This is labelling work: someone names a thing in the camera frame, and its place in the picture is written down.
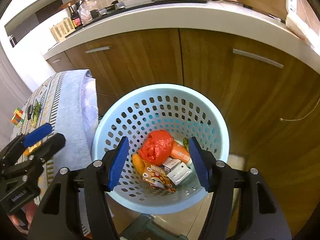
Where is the black car key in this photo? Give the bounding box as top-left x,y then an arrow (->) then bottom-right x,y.
27,105 -> 33,120

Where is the red plastic bag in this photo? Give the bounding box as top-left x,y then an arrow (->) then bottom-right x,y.
138,130 -> 174,166

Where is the rubiks cube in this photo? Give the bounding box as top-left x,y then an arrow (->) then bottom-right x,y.
11,108 -> 25,127

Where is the dark soy sauce bottle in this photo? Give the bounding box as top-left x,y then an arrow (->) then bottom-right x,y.
68,3 -> 82,29

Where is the wooden kitchen cabinet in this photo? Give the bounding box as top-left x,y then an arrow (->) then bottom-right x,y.
47,29 -> 319,235

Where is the wicker basket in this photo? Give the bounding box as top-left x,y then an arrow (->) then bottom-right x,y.
50,17 -> 75,42

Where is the white milk carton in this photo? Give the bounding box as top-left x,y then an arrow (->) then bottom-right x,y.
161,157 -> 181,174
167,163 -> 192,186

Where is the green vegetable scrap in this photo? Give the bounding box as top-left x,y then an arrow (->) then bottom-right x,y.
32,102 -> 42,128

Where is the black gas stove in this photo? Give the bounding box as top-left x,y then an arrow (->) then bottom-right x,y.
66,0 -> 207,37

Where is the light blue trash basket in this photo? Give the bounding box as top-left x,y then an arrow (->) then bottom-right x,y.
92,84 -> 229,215

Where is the patterned tablecloth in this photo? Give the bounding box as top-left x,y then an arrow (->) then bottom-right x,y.
10,69 -> 99,239

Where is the clear plastic bag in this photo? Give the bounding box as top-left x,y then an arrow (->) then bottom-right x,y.
78,0 -> 98,25

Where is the orange snack wrapper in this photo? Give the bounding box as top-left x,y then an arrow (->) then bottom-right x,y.
142,164 -> 176,193

